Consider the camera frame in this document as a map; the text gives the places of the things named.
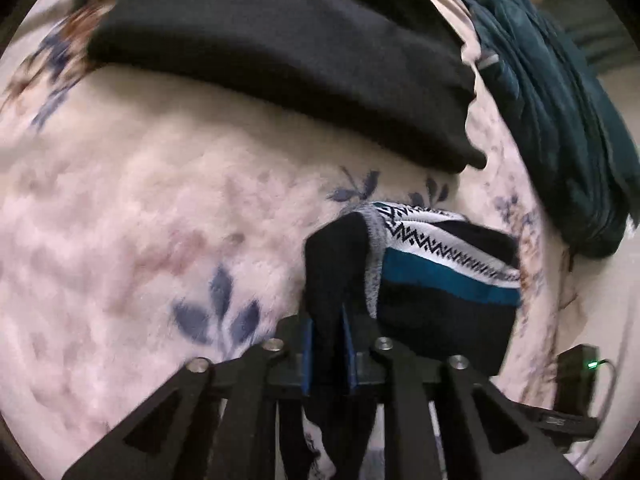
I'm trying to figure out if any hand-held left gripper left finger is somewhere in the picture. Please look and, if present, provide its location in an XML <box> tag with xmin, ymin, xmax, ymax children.
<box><xmin>62</xmin><ymin>312</ymin><xmax>316</xmax><ymax>480</ymax></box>

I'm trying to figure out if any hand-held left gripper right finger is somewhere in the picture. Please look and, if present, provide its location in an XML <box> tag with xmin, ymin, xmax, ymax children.
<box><xmin>341</xmin><ymin>305</ymin><xmax>586</xmax><ymax>480</ymax></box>

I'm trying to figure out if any striped knit sweater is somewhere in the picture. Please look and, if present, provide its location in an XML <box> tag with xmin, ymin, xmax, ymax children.
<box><xmin>300</xmin><ymin>201</ymin><xmax>523</xmax><ymax>480</ymax></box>

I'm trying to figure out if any floral bed blanket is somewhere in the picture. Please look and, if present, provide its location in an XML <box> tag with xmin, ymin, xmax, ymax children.
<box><xmin>0</xmin><ymin>0</ymin><xmax>640</xmax><ymax>480</ymax></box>

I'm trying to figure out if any teal plush blanket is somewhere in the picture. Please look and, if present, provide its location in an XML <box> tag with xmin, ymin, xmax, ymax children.
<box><xmin>445</xmin><ymin>0</ymin><xmax>640</xmax><ymax>260</ymax></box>

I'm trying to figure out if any black folded garment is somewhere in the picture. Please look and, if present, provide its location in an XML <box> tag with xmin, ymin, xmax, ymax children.
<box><xmin>87</xmin><ymin>0</ymin><xmax>488</xmax><ymax>173</ymax></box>

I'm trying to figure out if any black cable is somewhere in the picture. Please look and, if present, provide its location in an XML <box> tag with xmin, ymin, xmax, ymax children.
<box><xmin>597</xmin><ymin>359</ymin><xmax>622</xmax><ymax>411</ymax></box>

